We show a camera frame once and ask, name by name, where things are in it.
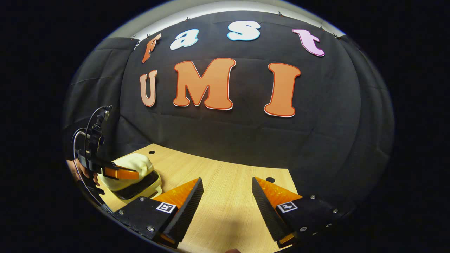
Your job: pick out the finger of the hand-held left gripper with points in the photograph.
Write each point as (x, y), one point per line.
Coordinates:
(119, 173)

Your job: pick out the pale yellow suitcase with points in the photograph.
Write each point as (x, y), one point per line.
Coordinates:
(140, 165)

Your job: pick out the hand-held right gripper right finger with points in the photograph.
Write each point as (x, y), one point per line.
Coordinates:
(269, 211)

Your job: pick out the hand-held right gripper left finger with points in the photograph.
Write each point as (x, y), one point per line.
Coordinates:
(186, 211)

